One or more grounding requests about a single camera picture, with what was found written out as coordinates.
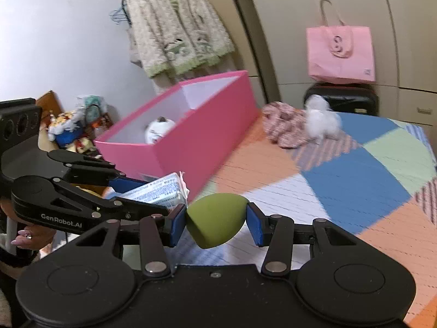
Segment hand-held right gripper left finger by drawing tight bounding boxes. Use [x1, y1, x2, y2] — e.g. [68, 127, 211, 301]
[75, 203, 188, 279]

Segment black suitcase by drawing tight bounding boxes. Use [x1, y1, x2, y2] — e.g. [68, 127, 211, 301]
[304, 83, 379, 117]

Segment pile of small toys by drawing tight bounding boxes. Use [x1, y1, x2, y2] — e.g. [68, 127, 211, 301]
[46, 94, 114, 160]

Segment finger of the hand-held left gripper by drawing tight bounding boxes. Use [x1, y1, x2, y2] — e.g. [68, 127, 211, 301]
[47, 148, 148, 195]
[51, 177, 170, 221]

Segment blue wire hanger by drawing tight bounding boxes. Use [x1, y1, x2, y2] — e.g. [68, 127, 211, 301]
[109, 0, 133, 27]

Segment pink cardboard box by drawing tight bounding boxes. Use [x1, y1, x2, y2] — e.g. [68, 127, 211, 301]
[94, 70, 260, 201]

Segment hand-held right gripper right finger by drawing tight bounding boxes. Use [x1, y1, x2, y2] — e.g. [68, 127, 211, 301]
[246, 201, 367, 276]

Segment green egg-shaped sponge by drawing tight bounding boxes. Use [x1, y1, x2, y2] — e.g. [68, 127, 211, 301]
[185, 193, 248, 249]

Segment white plush toy brown ears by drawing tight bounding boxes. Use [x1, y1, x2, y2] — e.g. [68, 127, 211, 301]
[144, 116, 176, 145]

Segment cream fluffy robe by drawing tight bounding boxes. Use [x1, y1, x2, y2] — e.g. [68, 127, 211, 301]
[125, 0, 236, 79]

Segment patchwork blanket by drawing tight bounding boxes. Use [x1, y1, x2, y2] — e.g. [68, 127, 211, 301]
[121, 109, 437, 325]

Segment pink floral cloth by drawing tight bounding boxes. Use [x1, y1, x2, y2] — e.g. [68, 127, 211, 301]
[261, 102, 311, 149]

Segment person's left hand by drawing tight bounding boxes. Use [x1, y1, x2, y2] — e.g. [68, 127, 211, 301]
[11, 225, 57, 250]

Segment white tissue packet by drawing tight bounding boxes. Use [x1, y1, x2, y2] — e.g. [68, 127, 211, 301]
[116, 171, 190, 212]

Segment beige wardrobe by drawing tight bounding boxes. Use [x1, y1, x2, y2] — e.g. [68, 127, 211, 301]
[225, 0, 437, 127]

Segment wooden board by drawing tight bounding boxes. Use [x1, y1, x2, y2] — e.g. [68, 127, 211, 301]
[36, 90, 65, 124]

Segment pink tote bag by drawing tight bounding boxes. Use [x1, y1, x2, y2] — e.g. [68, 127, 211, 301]
[305, 0, 376, 84]

